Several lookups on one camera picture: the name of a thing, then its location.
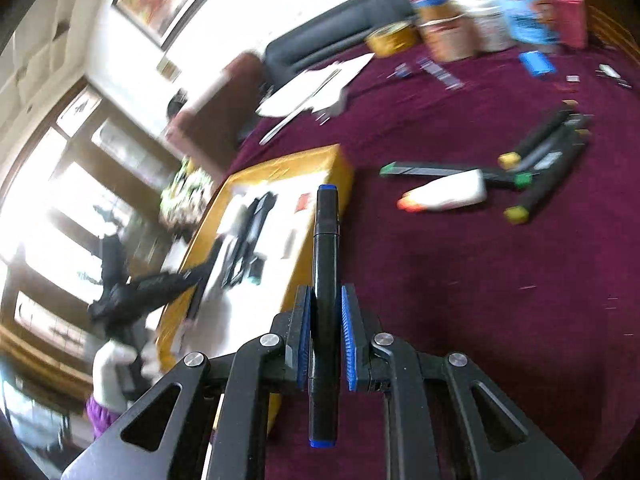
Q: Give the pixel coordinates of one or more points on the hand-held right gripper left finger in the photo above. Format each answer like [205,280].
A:
[302,340]

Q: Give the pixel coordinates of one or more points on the blue cartoon label jar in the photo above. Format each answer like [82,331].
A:
[530,15]

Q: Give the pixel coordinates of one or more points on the black marker yellow band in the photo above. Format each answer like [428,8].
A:
[550,180]

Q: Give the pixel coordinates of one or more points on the small blue capped tube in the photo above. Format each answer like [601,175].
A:
[402,71]

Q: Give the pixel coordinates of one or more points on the yellow tray white inside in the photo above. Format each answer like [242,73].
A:
[310,170]

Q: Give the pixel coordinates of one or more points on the black marker green ends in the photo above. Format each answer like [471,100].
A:
[435,170]

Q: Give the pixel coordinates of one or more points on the small gold wall plaque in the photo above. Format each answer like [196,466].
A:
[167,67]

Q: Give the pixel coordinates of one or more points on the pink thermos knitted sleeve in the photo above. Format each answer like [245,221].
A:
[570,20]

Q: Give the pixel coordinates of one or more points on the clear jar peach label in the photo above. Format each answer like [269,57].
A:
[445,35]

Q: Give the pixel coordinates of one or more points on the small white bottle orange label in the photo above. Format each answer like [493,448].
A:
[450,194]

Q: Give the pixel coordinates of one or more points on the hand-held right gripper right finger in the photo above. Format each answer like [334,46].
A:
[348,340]

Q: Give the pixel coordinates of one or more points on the white plastic jar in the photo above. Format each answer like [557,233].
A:
[487,22]

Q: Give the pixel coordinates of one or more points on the gold tape roll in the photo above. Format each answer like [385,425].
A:
[392,37]

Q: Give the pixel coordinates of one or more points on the brown armchair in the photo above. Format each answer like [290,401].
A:
[215,105]

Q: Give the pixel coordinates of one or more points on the green patterned blanket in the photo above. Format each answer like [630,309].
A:
[182,195]

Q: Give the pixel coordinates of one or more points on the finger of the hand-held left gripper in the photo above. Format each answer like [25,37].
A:
[170,280]
[112,260]

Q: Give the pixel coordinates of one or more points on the silver marker pen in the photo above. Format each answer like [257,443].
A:
[295,112]

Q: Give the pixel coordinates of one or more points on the black leather sofa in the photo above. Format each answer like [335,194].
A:
[330,25]

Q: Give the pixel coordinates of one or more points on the wooden framed glass door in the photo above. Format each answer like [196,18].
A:
[65,195]

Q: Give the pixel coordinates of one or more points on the plain black marker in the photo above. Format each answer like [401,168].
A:
[555,152]

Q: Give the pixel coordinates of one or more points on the black marker blue ends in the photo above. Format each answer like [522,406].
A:
[325,260]

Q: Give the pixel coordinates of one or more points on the black marker yellow ends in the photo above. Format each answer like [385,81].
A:
[540,132]

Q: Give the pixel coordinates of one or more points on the white paper sheet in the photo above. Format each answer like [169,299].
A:
[350,67]

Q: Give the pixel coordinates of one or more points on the white notepad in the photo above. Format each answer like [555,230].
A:
[300,90]

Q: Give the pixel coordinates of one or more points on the person's left hand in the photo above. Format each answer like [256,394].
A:
[115,365]

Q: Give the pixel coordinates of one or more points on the person's left forearm purple sleeve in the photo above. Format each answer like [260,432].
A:
[100,415]

